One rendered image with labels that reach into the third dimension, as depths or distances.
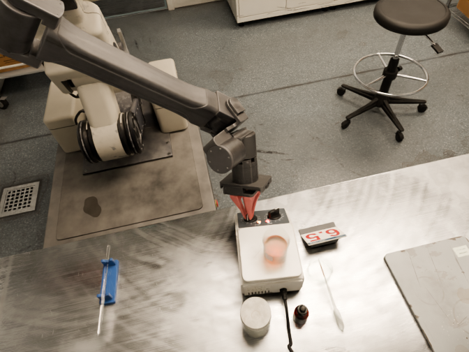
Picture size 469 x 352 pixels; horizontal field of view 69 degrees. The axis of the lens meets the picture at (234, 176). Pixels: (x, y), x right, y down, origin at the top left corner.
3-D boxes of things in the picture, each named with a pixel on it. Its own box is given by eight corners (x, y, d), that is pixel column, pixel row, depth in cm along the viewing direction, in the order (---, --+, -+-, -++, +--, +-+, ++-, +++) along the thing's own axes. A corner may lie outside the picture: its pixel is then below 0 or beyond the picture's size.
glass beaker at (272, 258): (287, 269, 68) (289, 252, 62) (260, 267, 69) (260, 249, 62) (289, 242, 72) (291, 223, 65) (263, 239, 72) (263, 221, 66)
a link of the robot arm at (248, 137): (259, 126, 72) (236, 125, 74) (244, 135, 66) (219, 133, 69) (261, 156, 74) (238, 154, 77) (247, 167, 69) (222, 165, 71)
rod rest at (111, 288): (105, 262, 81) (99, 256, 78) (119, 260, 81) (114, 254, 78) (100, 305, 75) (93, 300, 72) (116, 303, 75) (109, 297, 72)
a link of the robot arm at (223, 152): (234, 94, 70) (209, 119, 76) (204, 106, 61) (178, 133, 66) (269, 140, 70) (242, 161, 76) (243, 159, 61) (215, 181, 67)
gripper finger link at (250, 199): (254, 227, 75) (251, 188, 71) (225, 223, 78) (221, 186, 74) (265, 212, 80) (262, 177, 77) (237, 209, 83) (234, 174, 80)
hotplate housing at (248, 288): (234, 218, 86) (232, 200, 79) (286, 212, 86) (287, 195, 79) (243, 308, 72) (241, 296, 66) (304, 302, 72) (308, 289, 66)
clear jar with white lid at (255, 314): (276, 320, 70) (278, 309, 64) (259, 346, 68) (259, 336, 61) (252, 302, 73) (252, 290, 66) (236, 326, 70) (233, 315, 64)
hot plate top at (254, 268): (237, 230, 75) (237, 228, 74) (292, 224, 75) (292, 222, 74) (243, 283, 67) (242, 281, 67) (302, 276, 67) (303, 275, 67)
